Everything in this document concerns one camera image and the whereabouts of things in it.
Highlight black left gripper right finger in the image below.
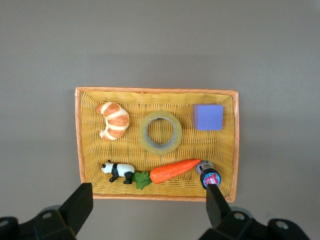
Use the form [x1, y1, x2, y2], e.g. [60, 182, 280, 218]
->
[205, 184, 232, 230]

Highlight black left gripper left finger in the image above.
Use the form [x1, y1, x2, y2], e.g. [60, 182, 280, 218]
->
[57, 182, 94, 237]

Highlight clear yellowish tape roll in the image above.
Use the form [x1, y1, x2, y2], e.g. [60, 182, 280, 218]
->
[138, 110, 183, 156]

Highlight orange rimmed yellow wicker basket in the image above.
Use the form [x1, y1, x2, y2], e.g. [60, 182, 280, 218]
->
[74, 86, 240, 203]

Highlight small bottle with pink cap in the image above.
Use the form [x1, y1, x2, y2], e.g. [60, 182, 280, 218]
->
[195, 160, 223, 190]

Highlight orange toy carrot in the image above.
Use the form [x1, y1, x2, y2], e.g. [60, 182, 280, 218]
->
[131, 158, 202, 191]

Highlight toy panda figure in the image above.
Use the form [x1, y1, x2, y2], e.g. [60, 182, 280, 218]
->
[100, 159, 136, 185]

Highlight purple foam cube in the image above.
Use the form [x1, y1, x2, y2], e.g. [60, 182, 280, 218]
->
[192, 103, 224, 131]

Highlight toy croissant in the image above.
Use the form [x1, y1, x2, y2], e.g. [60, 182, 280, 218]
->
[95, 101, 130, 141]

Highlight brown table cover mat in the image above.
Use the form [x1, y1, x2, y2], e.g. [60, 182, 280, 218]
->
[0, 0, 320, 240]

